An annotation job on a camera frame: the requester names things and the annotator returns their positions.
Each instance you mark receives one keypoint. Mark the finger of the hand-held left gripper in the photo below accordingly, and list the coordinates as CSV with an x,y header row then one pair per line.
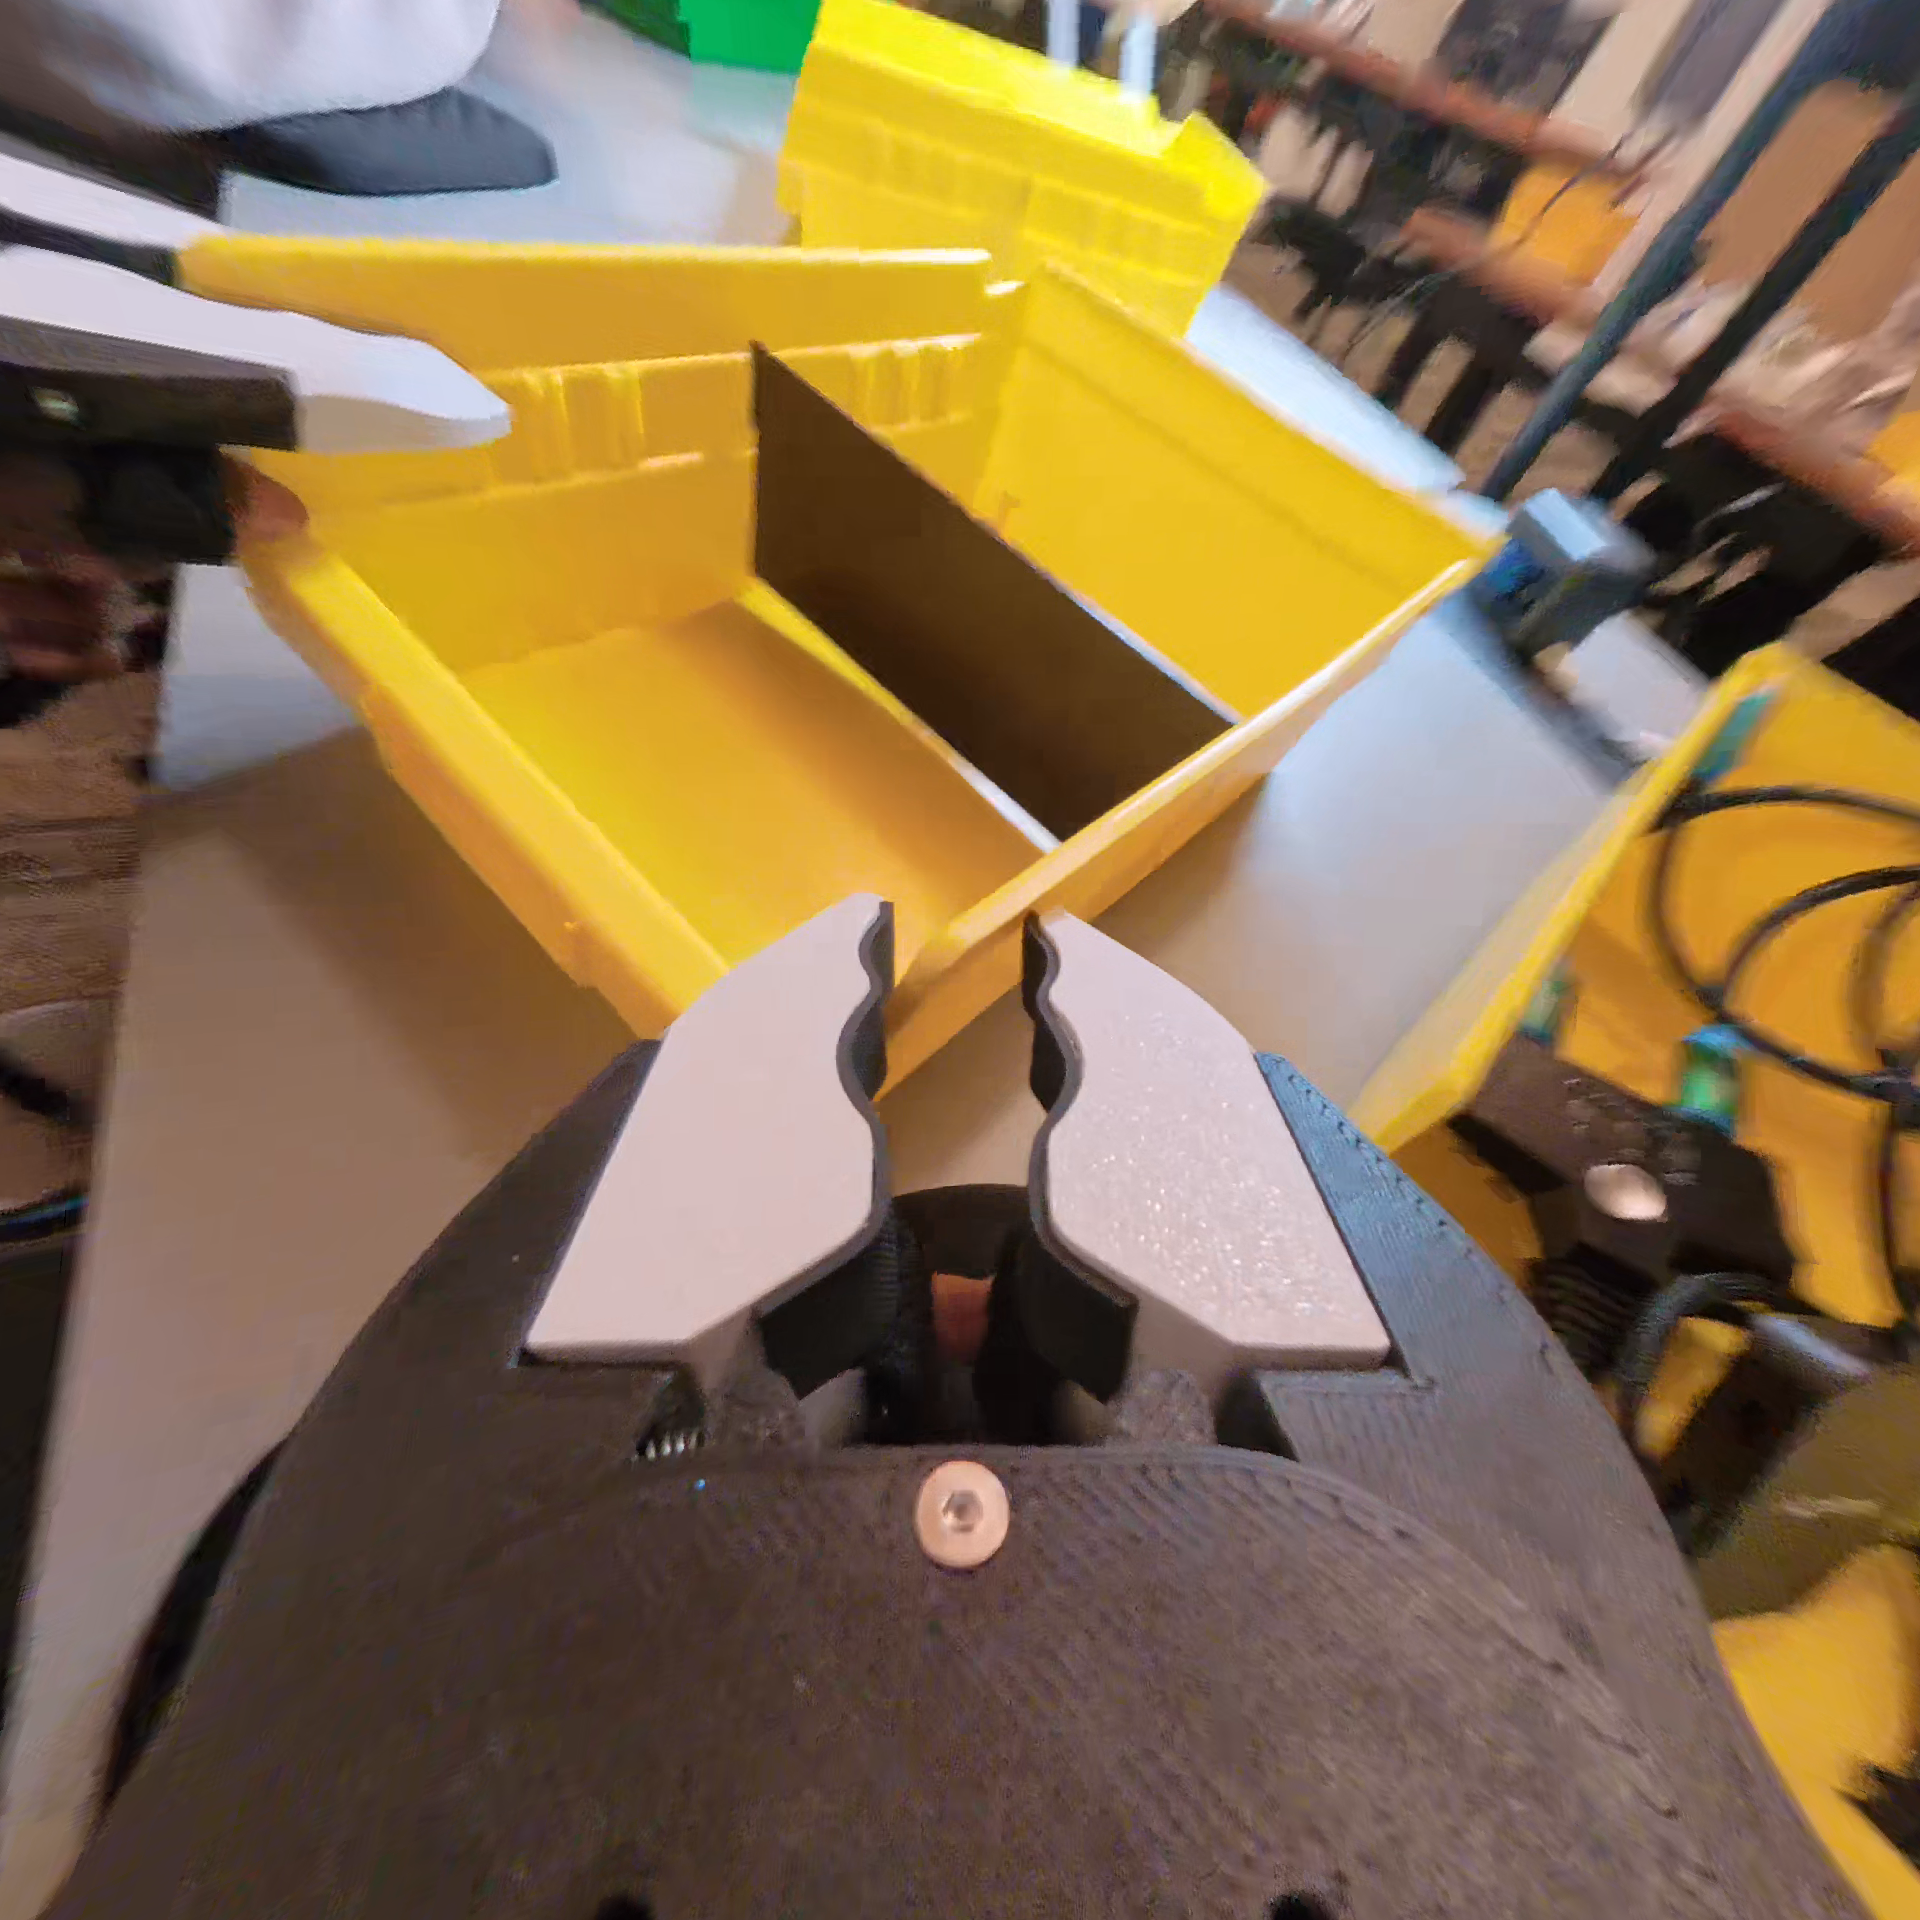
x,y
345,388
77,194

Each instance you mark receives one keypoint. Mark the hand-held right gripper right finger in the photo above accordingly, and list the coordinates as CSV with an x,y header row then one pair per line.
x,y
1200,1184

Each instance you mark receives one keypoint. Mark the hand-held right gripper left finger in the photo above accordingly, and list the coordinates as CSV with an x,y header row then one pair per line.
x,y
735,1171

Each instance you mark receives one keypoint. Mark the yellow divided bin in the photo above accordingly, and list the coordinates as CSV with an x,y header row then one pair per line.
x,y
720,751
1531,960

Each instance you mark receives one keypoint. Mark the person's left hand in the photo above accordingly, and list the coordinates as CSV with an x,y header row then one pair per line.
x,y
270,510

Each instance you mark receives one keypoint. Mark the black quilted wrist rest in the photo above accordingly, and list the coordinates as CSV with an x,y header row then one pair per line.
x,y
406,148

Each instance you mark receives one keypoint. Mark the green plastic bin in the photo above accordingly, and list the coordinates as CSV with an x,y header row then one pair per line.
x,y
735,31

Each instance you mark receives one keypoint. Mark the yellow plastic bin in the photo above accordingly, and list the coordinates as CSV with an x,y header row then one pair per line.
x,y
974,148

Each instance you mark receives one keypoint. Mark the small grey box device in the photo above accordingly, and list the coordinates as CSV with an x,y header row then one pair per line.
x,y
1575,563

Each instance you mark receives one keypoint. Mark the black tripod pole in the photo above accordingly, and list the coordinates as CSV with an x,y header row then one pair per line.
x,y
1724,359

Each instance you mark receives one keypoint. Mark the black light stand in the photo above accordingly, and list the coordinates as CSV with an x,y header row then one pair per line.
x,y
1651,278

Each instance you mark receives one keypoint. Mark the wooden top office desk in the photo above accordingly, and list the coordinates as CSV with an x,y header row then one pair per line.
x,y
1395,82

